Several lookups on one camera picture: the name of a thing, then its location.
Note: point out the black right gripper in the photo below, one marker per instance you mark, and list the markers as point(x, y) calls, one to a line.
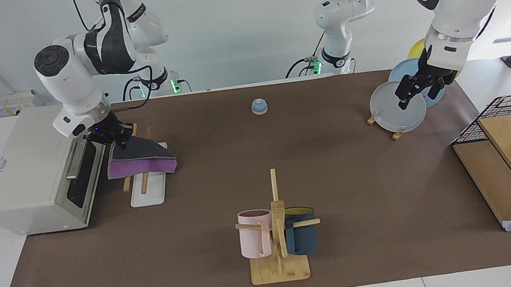
point(110, 129)

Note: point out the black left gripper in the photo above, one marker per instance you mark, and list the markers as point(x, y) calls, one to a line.
point(428, 77)

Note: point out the purple square towel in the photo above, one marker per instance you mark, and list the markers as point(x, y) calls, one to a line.
point(141, 165)

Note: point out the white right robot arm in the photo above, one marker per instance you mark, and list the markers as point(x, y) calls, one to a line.
point(72, 83)

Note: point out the wooden plate rack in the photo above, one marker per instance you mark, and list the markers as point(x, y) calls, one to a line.
point(398, 135)

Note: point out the white base wooden towel rack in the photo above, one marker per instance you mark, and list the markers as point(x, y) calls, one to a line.
point(147, 196)

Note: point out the light blue plate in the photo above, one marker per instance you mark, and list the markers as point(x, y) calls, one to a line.
point(405, 70)

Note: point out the grey plate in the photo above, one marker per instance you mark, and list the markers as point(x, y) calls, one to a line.
point(391, 114)

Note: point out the yellow plate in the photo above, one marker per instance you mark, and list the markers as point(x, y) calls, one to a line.
point(415, 49)

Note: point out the cream toaster oven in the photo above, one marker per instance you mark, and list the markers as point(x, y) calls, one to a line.
point(31, 181)

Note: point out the brown table mat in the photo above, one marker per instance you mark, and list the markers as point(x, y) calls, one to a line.
point(200, 248)

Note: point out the small blue bell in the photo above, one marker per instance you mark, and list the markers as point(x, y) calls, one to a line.
point(259, 108)

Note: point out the pink mug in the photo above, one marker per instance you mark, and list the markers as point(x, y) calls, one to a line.
point(253, 241)

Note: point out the dark teal mug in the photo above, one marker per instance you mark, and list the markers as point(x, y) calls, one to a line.
point(302, 237)

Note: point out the wooden mug tree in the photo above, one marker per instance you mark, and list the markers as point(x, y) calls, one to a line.
point(280, 267)

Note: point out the white wall socket box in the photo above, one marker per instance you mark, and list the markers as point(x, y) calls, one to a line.
point(16, 102)

